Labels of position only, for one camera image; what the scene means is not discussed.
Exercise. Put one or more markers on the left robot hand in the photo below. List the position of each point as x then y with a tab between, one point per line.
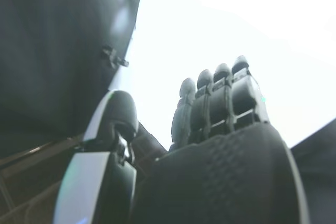
210	161

